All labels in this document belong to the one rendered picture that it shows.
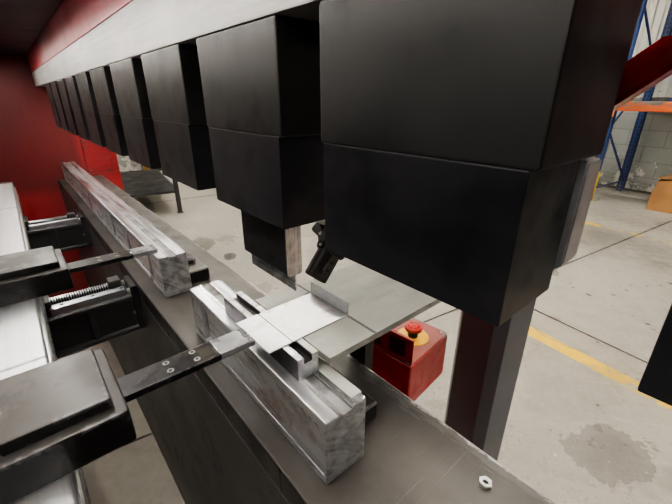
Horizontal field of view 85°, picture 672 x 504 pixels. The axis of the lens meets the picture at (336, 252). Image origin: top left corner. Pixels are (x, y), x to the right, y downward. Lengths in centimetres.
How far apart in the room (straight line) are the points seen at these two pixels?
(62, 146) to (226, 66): 218
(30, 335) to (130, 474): 116
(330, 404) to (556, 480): 140
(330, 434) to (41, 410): 27
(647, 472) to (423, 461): 151
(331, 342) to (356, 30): 35
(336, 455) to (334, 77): 39
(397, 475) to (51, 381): 38
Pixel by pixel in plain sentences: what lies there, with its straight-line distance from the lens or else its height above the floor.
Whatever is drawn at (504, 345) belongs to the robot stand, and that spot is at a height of 64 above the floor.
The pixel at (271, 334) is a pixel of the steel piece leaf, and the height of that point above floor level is 100.
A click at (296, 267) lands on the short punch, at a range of 42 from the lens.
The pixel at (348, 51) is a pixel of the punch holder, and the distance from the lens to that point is 25.
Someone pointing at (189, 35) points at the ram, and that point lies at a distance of 46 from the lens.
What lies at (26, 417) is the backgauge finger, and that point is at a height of 103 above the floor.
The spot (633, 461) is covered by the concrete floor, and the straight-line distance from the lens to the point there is 198.
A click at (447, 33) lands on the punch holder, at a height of 131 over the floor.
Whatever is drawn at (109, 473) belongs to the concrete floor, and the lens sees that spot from 180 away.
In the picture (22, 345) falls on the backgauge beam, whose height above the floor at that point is 98.
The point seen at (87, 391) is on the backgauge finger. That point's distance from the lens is 43.
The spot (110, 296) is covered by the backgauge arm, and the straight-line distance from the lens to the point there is 104.
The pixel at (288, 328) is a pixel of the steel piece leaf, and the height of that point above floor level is 100.
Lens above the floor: 128
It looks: 23 degrees down
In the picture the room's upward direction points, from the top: straight up
